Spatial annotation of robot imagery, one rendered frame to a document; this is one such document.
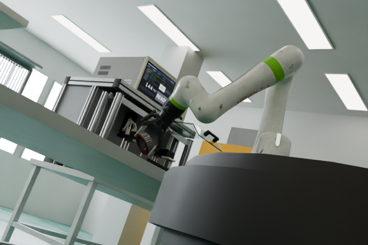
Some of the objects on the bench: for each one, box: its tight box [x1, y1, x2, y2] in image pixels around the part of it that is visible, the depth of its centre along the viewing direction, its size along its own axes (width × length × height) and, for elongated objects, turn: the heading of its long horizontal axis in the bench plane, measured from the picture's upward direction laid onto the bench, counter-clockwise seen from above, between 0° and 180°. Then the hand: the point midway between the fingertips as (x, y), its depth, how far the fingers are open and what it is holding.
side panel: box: [51, 84, 97, 126], centre depth 217 cm, size 28×3×32 cm, turn 100°
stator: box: [136, 131, 154, 156], centre depth 194 cm, size 11×11×4 cm
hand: (145, 143), depth 194 cm, fingers closed on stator, 11 cm apart
